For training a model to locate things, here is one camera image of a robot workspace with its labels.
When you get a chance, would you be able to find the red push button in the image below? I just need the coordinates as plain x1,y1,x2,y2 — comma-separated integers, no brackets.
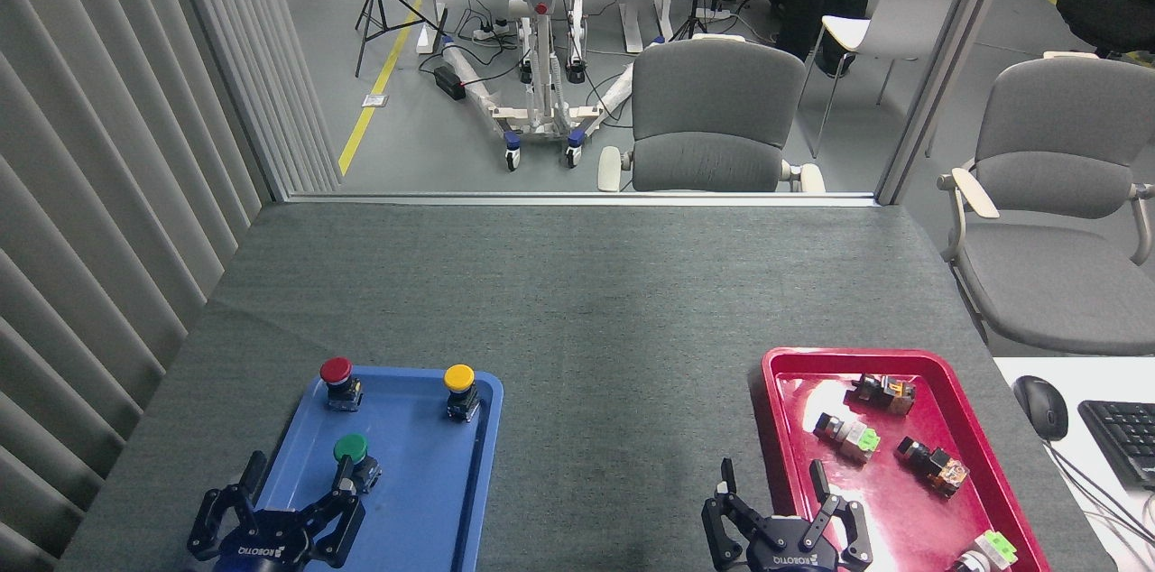
319,356,365,412

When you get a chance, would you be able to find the blue plastic tray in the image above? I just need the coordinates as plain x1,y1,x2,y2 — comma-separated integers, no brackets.
226,366,504,572

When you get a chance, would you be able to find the black computer mouse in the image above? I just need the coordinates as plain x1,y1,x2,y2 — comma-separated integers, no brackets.
1012,375,1070,442

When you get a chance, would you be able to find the yellow push button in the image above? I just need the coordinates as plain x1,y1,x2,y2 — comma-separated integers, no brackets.
443,364,483,423

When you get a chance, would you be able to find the red plastic tray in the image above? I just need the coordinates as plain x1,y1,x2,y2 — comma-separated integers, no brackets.
749,347,1052,572

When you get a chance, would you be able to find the white plastic chair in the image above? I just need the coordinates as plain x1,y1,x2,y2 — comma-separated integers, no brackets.
799,0,963,160

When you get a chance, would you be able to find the black switch with orange block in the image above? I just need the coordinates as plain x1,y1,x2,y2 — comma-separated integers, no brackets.
896,437,971,498
845,374,918,417

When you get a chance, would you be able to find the black keyboard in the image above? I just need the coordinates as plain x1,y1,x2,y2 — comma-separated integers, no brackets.
1077,400,1155,491

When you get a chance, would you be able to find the silver table edge rail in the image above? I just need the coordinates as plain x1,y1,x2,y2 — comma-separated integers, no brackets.
283,191,879,209

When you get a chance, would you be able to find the black mouse cable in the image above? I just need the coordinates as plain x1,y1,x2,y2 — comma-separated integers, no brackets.
1045,438,1155,548

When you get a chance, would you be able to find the grey ribbed partition panel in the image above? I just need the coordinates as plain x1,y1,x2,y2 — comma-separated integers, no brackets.
0,0,343,572

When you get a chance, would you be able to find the white stand on wheels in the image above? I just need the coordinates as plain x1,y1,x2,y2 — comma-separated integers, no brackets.
440,0,638,171

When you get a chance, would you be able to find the white side desk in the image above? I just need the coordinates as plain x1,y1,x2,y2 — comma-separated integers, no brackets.
993,357,1155,572

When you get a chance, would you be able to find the green push button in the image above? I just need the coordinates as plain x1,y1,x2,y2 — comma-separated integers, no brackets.
333,433,383,494

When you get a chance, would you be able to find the silver post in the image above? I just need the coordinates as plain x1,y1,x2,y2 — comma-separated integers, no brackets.
875,0,1027,206

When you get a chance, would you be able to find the grey switch with green block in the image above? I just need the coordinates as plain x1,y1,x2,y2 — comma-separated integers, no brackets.
947,530,1019,572
814,412,882,464

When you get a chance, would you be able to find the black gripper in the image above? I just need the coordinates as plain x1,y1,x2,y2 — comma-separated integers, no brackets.
702,457,873,572
187,451,367,572

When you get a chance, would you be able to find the grey padded armchair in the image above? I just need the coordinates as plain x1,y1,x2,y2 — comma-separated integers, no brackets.
597,34,826,194
937,53,1155,357

